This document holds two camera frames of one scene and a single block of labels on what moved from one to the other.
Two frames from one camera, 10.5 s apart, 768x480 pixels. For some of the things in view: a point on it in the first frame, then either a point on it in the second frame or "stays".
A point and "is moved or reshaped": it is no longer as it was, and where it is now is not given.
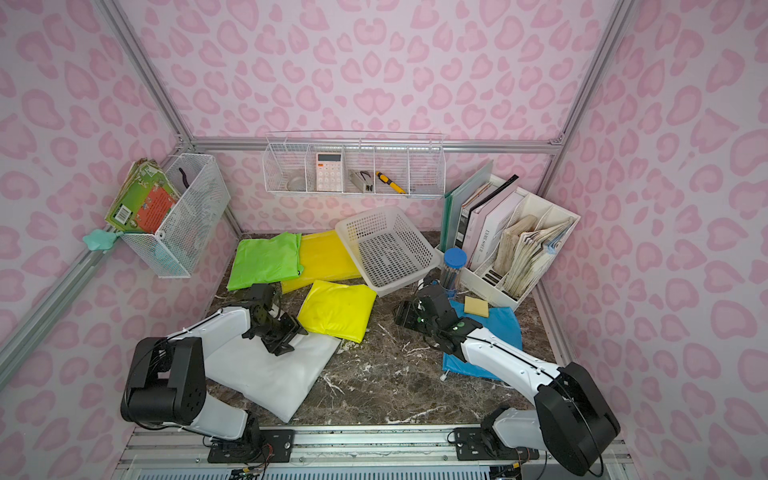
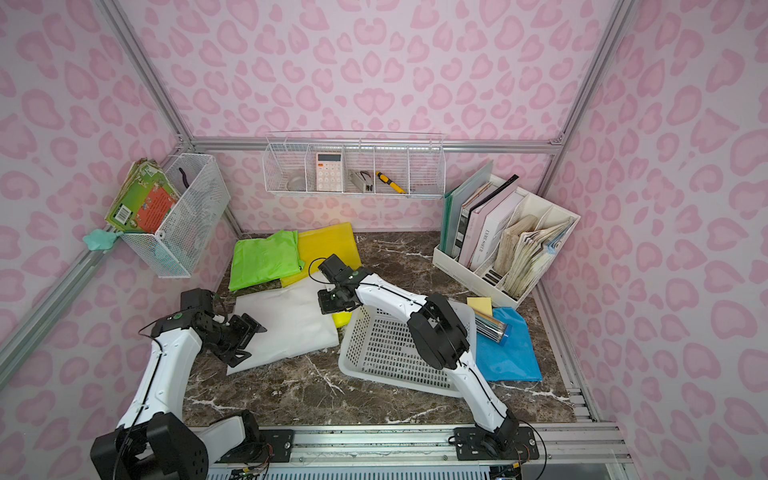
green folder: x=455 y=198 stays
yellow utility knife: x=387 y=180 stays
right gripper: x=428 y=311 -> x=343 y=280
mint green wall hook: x=99 y=240 stays
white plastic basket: x=388 y=250 -> x=379 y=345
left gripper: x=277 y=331 -> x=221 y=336
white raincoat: x=279 y=384 is moved or reshaped
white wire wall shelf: x=355 y=164 stays
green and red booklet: x=144 y=200 stays
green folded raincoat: x=266 y=261 stays
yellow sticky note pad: x=475 y=306 stays
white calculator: x=329 y=172 stays
